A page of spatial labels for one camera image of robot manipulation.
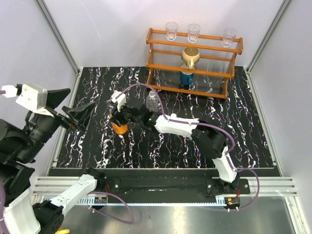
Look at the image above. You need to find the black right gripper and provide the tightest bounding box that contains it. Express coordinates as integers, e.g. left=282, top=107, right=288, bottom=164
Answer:
left=110, top=101, right=142, bottom=128

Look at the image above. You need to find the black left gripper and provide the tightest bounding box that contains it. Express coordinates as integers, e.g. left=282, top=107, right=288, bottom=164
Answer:
left=17, top=86, right=97, bottom=159

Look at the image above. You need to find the orange juice bottle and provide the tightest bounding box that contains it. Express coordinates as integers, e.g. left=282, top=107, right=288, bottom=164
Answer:
left=111, top=121, right=128, bottom=135

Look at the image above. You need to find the clear plastic bottle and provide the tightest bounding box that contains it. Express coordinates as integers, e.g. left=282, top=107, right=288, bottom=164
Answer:
left=146, top=90, right=159, bottom=112

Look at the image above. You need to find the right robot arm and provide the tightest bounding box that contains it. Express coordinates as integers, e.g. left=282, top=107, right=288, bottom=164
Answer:
left=110, top=104, right=240, bottom=193

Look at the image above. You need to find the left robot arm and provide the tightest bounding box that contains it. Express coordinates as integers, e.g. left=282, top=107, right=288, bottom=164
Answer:
left=0, top=84, right=106, bottom=234

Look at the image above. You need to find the blue ceramic mug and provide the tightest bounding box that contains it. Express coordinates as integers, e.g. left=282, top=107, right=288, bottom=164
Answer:
left=179, top=71, right=194, bottom=85

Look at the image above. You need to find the beige ceramic mug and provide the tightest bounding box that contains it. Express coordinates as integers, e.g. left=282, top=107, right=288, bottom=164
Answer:
left=181, top=47, right=200, bottom=70

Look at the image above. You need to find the clear drinking glass left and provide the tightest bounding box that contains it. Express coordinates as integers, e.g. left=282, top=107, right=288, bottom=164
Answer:
left=166, top=22, right=178, bottom=41

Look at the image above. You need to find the clear drinking glass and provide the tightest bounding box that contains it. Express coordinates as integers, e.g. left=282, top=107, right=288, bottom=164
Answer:
left=166, top=22, right=178, bottom=41
left=222, top=28, right=237, bottom=47
left=187, top=23, right=201, bottom=43

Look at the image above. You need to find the orange wooden shelf rack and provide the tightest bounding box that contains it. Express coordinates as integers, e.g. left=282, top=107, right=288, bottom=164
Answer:
left=146, top=28, right=244, bottom=99

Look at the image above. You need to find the clear drinking glass middle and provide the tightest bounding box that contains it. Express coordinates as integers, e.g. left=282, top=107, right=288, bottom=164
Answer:
left=187, top=23, right=201, bottom=43

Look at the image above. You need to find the cream yellow mug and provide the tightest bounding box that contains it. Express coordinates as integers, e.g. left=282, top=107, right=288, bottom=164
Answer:
left=57, top=229, right=70, bottom=234

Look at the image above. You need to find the clear drinking glass right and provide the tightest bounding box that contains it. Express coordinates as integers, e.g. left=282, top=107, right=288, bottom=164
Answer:
left=222, top=28, right=237, bottom=47

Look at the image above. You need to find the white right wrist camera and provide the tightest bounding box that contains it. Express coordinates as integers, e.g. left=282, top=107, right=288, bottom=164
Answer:
left=111, top=91, right=127, bottom=112

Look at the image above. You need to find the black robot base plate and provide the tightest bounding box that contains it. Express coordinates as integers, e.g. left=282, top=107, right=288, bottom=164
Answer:
left=96, top=169, right=251, bottom=203

